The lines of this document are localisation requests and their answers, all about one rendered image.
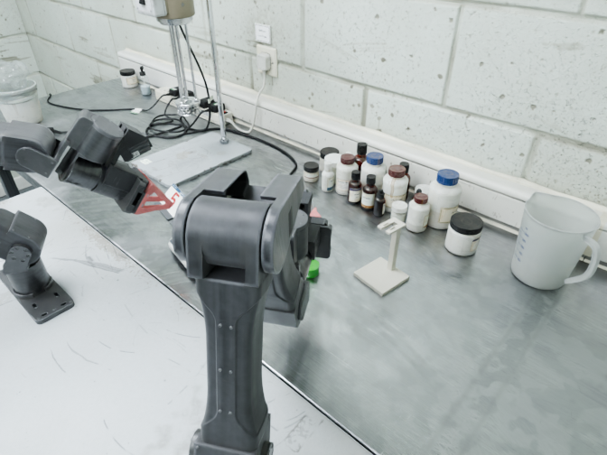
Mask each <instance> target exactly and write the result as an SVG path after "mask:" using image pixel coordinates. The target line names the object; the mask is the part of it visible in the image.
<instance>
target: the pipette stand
mask: <svg viewBox="0 0 607 455"><path fill-rule="evenodd" d="M392 224H393V227H391V228H390V229H388V230H386V233H387V234H388V235H391V234H392V236H391V242H390V248H389V255H388V261H387V260H385V259H384V258H382V257H379V258H378V259H376V260H374V261H372V262H371V263H369V264H367V265H365V266H363V267H361V268H360V269H359V270H357V271H355V272H354V273H353V275H354V276H356V277H357V278H358V279H360V280H361V281H362V282H363V283H364V284H366V285H367V286H368V287H370V288H371V289H372V290H374V291H375V292H376V293H378V294H379V295H381V296H384V295H385V294H387V293H389V292H390V291H392V290H393V289H395V288H397V287H398V286H399V285H400V284H402V283H404V282H405V281H407V280H408V279H409V277H410V276H409V275H407V274H405V273H404V272H402V271H401V270H400V269H398V268H397V267H396V261H397V250H398V245H399V238H400V233H401V228H404V227H405V226H406V224H405V223H403V222H402V221H400V220H398V219H397V218H391V219H389V220H387V221H385V222H383V223H382V224H380V225H378V228H379V229H380V230H382V229H384V228H387V227H388V226H390V225H392Z"/></svg>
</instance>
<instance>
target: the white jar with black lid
mask: <svg viewBox="0 0 607 455"><path fill-rule="evenodd" d="M482 227H483V221H482V219H481V218H480V217H478V216H477V215H474V214H472V213H469V212H457V213H455V214H453V215H452V216H451V220H450V224H449V227H448V231H447V235H446V239H445V243H444V244H445V247H446V248H447V250H448V251H450V252H451V253H453V254H455V255H461V256H468V255H473V254H474V253H475V252H476V250H477V247H478V244H479V241H480V238H481V231H482Z"/></svg>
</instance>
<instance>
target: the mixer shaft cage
mask: <svg viewBox="0 0 607 455"><path fill-rule="evenodd" d="M184 29H185V35H186V41H187V47H188V53H189V60H190V66H191V78H192V85H193V91H194V97H188V90H187V85H186V78H185V72H184V67H183V60H182V49H181V44H180V35H179V29H178V25H176V26H174V28H173V26H169V32H170V37H171V43H172V48H173V58H174V65H175V70H176V76H177V81H178V87H179V92H180V98H178V99H177V100H175V105H176V106H177V108H178V112H177V113H178V115H179V116H196V115H198V114H199V113H200V112H201V110H200V99H199V98H197V92H196V86H195V79H194V73H193V66H192V60H191V47H190V41H189V34H188V28H187V24H185V25H184ZM174 31H175V33H174ZM175 37H176V40H175ZM176 41H177V45H176ZM177 46H178V51H177ZM178 52H179V57H178ZM179 58H180V62H179ZM180 63H181V68H180ZM181 70H182V74H181ZM182 82H183V85H182ZM183 87H184V91H183ZM184 92H185V96H184ZM193 112H194V114H193ZM196 112H197V113H196Z"/></svg>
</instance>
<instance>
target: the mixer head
mask: <svg viewBox="0 0 607 455"><path fill-rule="evenodd" d="M135 4H136V9H137V12H138V13H139V14H144V15H148V16H152V17H155V18H156V21H157V22H159V23H160V24H162V25H168V26H176V25H185V24H188V23H190V22H191V20H192V19H193V16H194V15H195V8H194V1H193V0H135Z"/></svg>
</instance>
